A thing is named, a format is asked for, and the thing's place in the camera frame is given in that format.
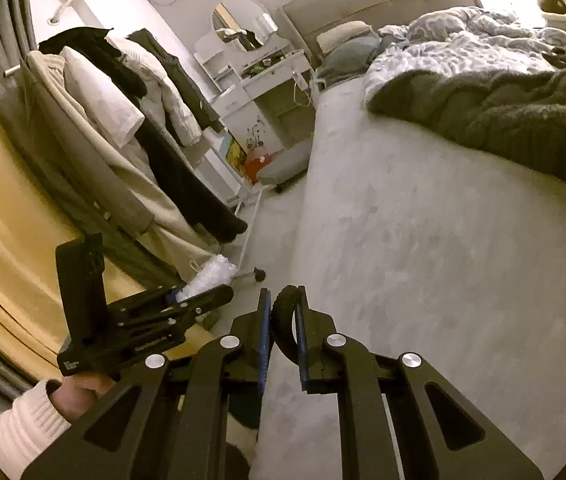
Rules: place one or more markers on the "white sleeve forearm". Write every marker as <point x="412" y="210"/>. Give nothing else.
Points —
<point x="29" y="427"/>

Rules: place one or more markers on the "beige upholstered headboard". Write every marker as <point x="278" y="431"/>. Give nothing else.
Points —
<point x="301" y="21"/>

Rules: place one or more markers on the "clear bubble wrap piece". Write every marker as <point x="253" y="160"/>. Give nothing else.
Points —
<point x="217" y="271"/>

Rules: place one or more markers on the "round vanity mirror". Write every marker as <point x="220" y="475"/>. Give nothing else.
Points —
<point x="240" y="20"/>

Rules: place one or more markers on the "beige pillow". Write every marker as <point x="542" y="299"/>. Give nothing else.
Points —
<point x="334" y="37"/>

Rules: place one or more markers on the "grey pillow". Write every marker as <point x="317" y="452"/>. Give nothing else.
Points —
<point x="350" y="59"/>

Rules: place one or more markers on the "white puffer jacket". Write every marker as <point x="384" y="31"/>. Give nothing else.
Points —
<point x="121" y="85"/>

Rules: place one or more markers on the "grey bed mattress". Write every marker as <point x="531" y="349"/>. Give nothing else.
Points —
<point x="414" y="244"/>

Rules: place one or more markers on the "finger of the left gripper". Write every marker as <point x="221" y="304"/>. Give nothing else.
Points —
<point x="175" y="321"/>
<point x="149" y="302"/>

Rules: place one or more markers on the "grey cushioned stool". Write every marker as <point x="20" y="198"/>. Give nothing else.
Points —
<point x="287" y="166"/>

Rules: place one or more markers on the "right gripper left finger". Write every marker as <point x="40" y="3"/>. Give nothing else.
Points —
<point x="167" y="419"/>

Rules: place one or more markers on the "white clothes rack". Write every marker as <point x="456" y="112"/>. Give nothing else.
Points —
<point x="209" y="161"/>

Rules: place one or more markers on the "patterned grey duvet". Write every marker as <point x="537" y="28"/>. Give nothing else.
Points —
<point x="464" y="39"/>

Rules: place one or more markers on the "person left hand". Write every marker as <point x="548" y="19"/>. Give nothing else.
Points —
<point x="78" y="393"/>

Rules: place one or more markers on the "black curved band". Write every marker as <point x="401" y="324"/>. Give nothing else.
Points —
<point x="287" y="328"/>

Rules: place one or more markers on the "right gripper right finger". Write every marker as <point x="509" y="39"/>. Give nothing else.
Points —
<point x="399" y="418"/>

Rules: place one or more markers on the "yellow curtain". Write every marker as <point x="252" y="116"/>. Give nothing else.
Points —
<point x="32" y="326"/>

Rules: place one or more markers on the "black hanging garment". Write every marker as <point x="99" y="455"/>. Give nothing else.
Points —
<point x="172" y="172"/>

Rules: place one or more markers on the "dark grey fuzzy blanket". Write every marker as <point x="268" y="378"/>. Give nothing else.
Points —
<point x="519" y="117"/>

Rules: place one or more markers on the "beige hanging coat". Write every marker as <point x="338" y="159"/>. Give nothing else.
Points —
<point x="94" y="124"/>

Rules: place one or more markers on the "white dressing table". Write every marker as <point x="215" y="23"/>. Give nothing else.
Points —
<point x="264" y="95"/>

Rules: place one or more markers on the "red bag on floor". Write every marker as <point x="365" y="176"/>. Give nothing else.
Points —
<point x="254" y="165"/>

